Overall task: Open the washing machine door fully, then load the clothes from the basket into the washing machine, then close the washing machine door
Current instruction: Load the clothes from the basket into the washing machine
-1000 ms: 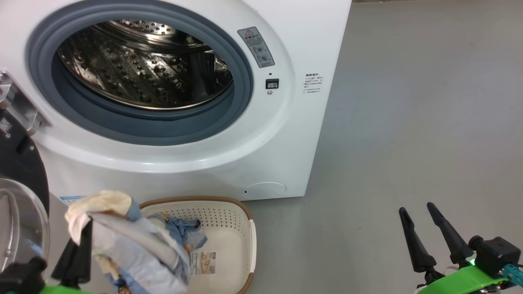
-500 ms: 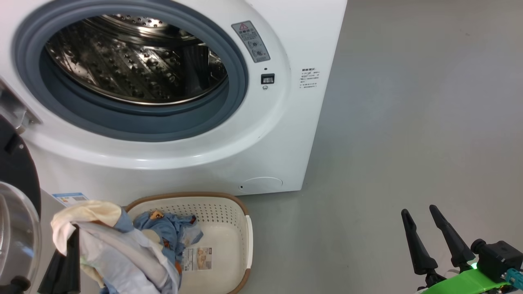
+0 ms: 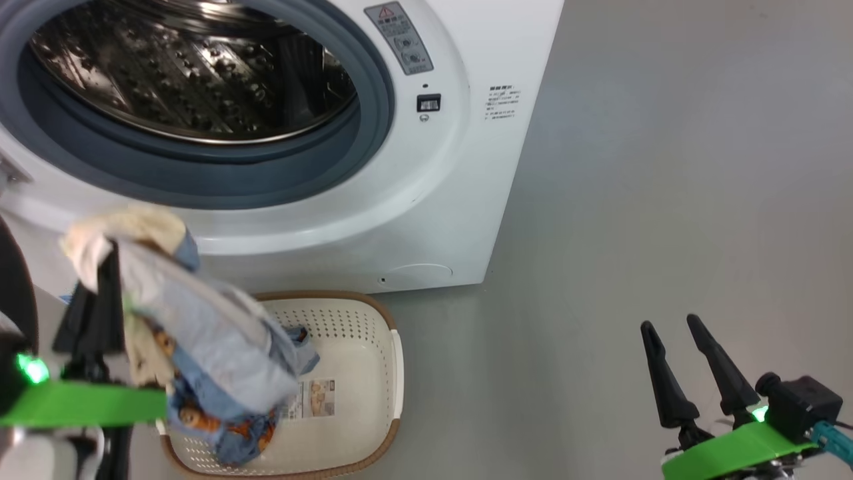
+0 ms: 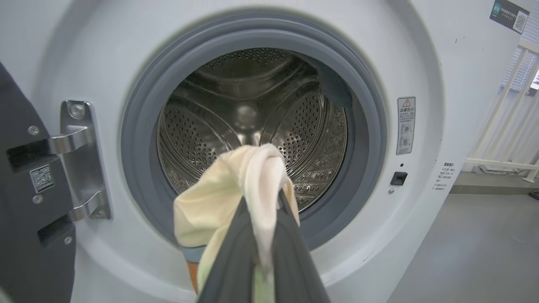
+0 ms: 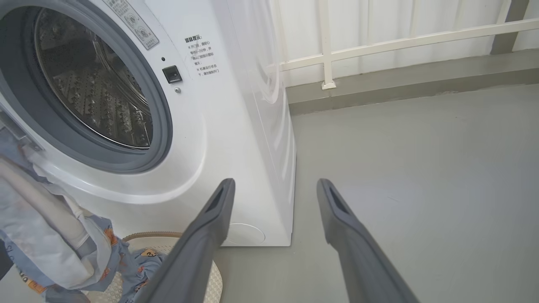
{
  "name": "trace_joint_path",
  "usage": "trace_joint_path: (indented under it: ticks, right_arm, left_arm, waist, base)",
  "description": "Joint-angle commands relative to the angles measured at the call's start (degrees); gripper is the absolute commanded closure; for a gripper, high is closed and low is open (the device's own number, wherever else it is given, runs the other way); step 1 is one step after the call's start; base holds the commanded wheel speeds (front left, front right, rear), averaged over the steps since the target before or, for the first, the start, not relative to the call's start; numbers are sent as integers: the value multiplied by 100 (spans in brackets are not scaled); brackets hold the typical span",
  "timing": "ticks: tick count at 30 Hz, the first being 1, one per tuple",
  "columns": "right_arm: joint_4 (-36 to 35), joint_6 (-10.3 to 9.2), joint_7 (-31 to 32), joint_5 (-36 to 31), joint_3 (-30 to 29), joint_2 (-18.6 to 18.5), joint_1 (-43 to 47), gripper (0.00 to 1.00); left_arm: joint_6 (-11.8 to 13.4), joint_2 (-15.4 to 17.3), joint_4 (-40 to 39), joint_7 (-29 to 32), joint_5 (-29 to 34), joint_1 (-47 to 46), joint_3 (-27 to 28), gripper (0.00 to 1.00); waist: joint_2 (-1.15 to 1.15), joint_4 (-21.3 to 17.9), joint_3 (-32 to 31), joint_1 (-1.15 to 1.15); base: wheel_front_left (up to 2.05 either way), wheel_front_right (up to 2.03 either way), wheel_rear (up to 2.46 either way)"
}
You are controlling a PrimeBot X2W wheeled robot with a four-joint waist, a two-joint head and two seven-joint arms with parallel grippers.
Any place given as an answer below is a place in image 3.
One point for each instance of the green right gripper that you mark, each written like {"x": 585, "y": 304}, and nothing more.
{"x": 733, "y": 454}

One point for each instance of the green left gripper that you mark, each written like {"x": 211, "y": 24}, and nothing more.
{"x": 86, "y": 404}

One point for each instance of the black rimmed glass door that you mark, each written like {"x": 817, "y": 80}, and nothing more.
{"x": 13, "y": 286}

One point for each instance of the cream white garment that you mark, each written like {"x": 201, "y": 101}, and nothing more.
{"x": 126, "y": 230}

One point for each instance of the light grey garment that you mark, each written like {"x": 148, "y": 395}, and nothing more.
{"x": 213, "y": 333}

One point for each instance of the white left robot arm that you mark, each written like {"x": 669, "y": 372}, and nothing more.
{"x": 40, "y": 460}

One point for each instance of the metal door hinge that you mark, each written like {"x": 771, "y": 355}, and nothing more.
{"x": 10, "y": 173}

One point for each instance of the grey rubber door gasket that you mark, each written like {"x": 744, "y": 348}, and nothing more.
{"x": 200, "y": 173}

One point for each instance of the paper label inside basket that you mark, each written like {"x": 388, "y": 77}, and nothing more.
{"x": 316, "y": 398}

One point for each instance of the cream basket brown rim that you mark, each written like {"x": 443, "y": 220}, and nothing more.
{"x": 360, "y": 373}

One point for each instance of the white washing machine body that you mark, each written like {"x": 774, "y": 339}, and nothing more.
{"x": 453, "y": 220}

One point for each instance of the black door latch socket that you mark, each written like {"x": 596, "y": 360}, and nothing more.
{"x": 428, "y": 103}

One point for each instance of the stainless steel drum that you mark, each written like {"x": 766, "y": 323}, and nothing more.
{"x": 166, "y": 80}

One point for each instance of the round filter cover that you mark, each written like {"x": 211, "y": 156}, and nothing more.
{"x": 420, "y": 274}

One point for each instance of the grey warning sticker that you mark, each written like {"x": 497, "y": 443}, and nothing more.
{"x": 403, "y": 40}

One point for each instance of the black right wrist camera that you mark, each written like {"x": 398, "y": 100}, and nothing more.
{"x": 800, "y": 406}

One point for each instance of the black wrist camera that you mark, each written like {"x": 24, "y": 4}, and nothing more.
{"x": 8, "y": 380}
{"x": 800, "y": 406}

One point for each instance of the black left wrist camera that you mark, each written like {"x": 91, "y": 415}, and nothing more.
{"x": 8, "y": 380}

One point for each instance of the teal right camera connector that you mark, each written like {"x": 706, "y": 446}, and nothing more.
{"x": 833, "y": 443}

